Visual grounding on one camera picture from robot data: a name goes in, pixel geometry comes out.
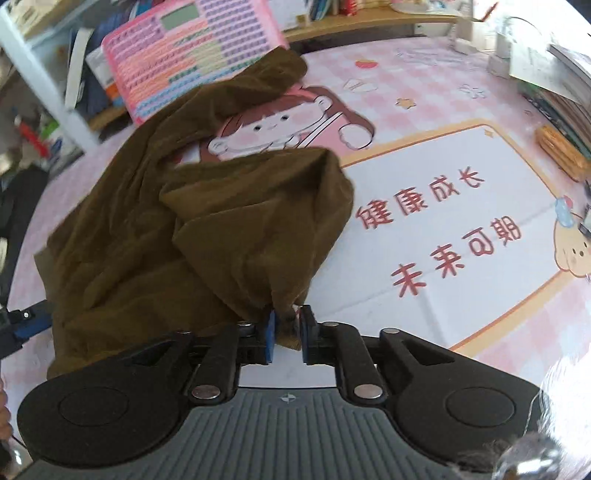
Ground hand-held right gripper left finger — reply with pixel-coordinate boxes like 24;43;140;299
121;308;279;404

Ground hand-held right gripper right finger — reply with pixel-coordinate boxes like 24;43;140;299
299;305;457;403

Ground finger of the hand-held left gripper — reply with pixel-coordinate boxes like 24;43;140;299
0;300;53;359

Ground brown garment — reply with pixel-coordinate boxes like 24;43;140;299
34;46;355;381

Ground person's left hand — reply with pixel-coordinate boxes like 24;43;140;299
0;378;14;441

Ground black bag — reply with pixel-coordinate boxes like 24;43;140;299
0;168;49;303

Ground pink printed table mat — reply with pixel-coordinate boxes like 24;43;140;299
0;34;591;416

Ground white shelf with clutter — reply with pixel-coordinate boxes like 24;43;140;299
0;7;101;153

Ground blue books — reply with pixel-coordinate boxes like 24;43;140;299
76;14;130;118

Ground white book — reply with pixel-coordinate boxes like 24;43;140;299
64;28;96;110

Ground pink learning chart board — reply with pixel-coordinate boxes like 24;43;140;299
100;0;291;126

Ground orange wooden box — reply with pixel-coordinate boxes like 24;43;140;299
534;124;591;182

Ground wooden shelf board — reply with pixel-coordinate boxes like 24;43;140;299
281;8;460;43

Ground row of shelf books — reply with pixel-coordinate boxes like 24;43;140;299
307;0;393;21

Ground white bottle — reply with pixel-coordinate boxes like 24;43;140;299
487;17;514;78

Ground stack of books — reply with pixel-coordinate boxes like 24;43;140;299
516;42;591;162

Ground white paper sheet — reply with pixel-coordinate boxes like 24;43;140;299
509;25;580;99

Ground red handled tool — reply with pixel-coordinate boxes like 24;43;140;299
14;115;52;160

